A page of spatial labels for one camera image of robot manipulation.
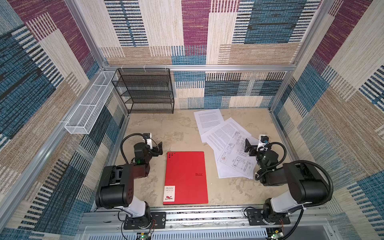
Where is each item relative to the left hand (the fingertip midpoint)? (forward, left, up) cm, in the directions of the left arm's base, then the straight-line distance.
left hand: (153, 140), depth 94 cm
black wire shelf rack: (+37, +10, +9) cm, 40 cm away
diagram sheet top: (-8, -50, -8) cm, 51 cm away
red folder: (-21, -19, -9) cm, 30 cm away
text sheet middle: (+7, -42, -8) cm, 43 cm away
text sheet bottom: (-17, -43, -8) cm, 47 cm away
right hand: (-3, -61, +3) cm, 61 cm away
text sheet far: (+24, -35, -8) cm, 43 cm away
